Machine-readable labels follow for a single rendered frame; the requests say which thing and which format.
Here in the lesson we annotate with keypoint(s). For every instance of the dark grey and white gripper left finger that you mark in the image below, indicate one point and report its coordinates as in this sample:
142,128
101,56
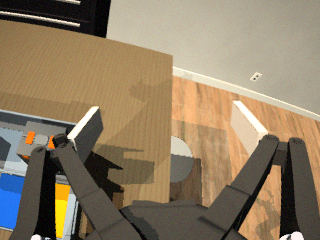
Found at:
36,218

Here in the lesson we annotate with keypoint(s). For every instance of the grey shelf rack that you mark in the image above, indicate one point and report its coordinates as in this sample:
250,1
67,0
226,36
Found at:
12,125

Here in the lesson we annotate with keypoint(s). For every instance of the dark grey tool case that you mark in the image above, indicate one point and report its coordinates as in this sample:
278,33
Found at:
37,134

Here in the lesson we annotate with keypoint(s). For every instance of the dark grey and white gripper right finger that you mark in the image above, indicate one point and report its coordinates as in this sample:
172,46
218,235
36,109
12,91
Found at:
300,218

